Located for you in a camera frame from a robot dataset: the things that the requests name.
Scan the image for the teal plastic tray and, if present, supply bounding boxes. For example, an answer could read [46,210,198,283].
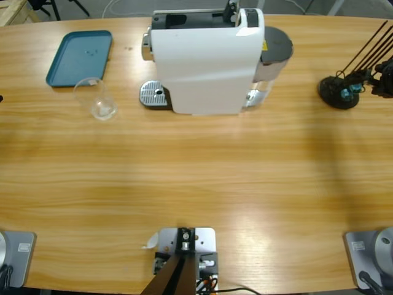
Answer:
[45,29,114,89]

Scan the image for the light wooden crate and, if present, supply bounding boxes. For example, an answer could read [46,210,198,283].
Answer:
[0,0,41,28]

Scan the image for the black aluminium profile post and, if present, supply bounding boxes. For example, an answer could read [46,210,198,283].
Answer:
[144,227,197,295]

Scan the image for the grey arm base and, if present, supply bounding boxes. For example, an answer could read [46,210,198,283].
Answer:
[343,227,393,290]
[0,230,37,289]

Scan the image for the white capsule coffee machine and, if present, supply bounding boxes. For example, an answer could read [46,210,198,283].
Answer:
[141,0,267,117]

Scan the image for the silver slotted drip tray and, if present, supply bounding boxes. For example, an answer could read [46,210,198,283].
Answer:
[139,79,173,111]

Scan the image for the thick black cable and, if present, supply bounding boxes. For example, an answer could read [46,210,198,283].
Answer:
[196,285,257,295]

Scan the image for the black capsule holder with rods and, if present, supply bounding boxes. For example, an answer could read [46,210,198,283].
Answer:
[317,20,393,110]

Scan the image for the grey metal mount plate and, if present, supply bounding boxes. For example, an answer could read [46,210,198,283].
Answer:
[153,227,219,276]

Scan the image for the white floor cable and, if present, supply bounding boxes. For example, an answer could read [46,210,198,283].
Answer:
[102,0,154,18]

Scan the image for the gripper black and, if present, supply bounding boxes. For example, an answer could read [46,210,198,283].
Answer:
[348,69,393,100]

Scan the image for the black stand legs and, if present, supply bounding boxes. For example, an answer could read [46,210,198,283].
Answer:
[29,0,90,22]

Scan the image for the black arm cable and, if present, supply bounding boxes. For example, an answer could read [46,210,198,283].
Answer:
[358,270,384,295]
[0,264,14,289]

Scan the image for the orange cable connector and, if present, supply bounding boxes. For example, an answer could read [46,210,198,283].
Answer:
[196,276,216,289]

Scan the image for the clear drinking glass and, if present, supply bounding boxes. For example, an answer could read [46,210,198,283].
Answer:
[72,76,119,122]

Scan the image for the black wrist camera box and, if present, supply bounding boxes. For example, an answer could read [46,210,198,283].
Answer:
[375,60,393,76]

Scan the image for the white tape tab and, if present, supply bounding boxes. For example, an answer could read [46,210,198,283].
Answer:
[141,232,160,250]

